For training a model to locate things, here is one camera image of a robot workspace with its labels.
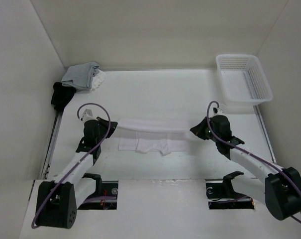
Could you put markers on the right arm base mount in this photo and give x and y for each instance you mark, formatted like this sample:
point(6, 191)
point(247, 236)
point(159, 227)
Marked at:
point(221, 195)

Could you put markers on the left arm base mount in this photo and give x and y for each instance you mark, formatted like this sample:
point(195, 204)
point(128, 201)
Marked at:
point(108, 196)

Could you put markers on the folded grey tank top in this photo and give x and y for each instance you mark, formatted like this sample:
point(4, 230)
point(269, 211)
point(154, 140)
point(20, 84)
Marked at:
point(80, 76)

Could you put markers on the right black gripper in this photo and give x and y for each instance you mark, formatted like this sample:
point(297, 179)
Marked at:
point(198, 129)

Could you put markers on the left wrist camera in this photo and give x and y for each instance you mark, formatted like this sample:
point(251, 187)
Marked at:
point(87, 115)

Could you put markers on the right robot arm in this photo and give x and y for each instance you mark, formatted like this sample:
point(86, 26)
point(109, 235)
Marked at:
point(279, 189)

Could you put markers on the white tank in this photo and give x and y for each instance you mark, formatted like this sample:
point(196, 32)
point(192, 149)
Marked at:
point(162, 135)
point(98, 79)

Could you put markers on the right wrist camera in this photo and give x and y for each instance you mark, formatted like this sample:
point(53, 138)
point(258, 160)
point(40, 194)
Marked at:
point(217, 111)

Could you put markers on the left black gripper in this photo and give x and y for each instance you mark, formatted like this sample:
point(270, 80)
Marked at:
point(112, 127)

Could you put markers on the folded white tank top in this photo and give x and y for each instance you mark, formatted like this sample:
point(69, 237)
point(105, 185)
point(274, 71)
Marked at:
point(98, 79)

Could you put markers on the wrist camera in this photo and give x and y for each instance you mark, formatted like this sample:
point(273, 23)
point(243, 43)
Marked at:
point(87, 115)
point(217, 111)

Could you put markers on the folded black tank top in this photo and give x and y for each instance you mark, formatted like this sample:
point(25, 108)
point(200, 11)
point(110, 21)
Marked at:
point(61, 96)

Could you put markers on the white plastic basket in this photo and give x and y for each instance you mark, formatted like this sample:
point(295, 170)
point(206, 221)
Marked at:
point(242, 80)

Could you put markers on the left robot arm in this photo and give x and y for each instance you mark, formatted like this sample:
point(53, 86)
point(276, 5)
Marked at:
point(59, 198)

